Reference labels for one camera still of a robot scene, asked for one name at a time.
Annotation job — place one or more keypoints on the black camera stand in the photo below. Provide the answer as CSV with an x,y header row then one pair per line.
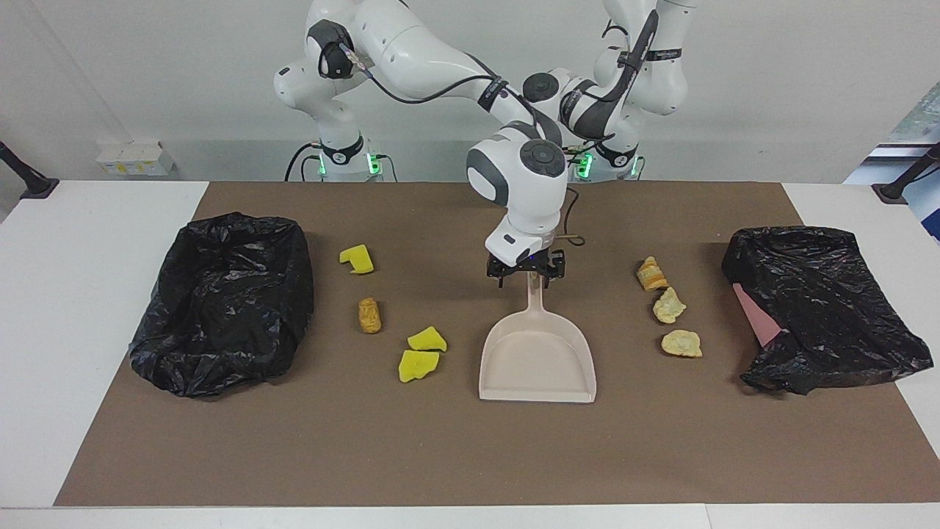
x,y
899,189
29,180

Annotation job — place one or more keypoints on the large yellow sponge chunk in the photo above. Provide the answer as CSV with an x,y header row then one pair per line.
x,y
418,366

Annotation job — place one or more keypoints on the triangular yellow sponge piece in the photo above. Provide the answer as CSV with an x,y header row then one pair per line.
x,y
426,339

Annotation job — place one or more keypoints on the black crumpled trash bag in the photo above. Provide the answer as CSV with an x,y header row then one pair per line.
x,y
822,308

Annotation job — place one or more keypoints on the pale round bread chunk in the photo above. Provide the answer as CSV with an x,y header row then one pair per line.
x,y
681,344

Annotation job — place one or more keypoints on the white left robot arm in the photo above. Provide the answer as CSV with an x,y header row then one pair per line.
x,y
661,73

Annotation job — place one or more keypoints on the brown croquette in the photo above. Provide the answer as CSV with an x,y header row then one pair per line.
x,y
370,316

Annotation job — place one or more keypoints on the black bag lined open bin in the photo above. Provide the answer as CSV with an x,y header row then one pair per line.
x,y
220,308

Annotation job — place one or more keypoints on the beige plastic dustpan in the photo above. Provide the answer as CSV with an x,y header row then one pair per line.
x,y
536,360

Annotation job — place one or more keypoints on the pink bin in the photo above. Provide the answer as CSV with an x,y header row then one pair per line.
x,y
760,323

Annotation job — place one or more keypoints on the pale elongated bread chunk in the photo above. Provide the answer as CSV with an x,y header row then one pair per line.
x,y
668,306

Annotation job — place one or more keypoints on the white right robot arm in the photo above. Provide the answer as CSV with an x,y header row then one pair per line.
x,y
514,176

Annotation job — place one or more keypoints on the large brown table mat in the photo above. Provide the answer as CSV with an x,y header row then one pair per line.
x,y
470,455

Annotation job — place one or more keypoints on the notched yellow sponge piece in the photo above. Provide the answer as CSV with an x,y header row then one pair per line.
x,y
356,257

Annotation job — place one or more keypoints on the orange striped croissant piece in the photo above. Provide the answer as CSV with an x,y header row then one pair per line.
x,y
651,274

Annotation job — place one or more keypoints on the white wall socket box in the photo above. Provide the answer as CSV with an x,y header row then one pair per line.
x,y
136,158

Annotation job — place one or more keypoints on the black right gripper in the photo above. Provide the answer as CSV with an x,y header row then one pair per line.
x,y
518,267

